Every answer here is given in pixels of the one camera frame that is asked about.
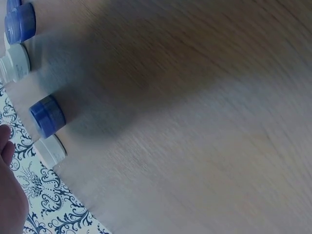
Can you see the person's left hand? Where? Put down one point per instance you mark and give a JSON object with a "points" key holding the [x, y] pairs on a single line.
{"points": [[11, 192]]}

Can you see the person's left fingers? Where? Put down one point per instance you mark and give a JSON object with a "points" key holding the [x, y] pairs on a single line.
{"points": [[6, 151]]}

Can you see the small white jar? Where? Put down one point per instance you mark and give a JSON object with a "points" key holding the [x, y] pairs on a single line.
{"points": [[52, 151], [17, 62]]}

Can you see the blue lidded grey jar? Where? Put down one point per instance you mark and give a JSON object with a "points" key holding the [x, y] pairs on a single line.
{"points": [[47, 117]]}

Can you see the small blue jar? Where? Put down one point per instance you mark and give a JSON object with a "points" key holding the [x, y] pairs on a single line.
{"points": [[13, 4], [22, 23]]}

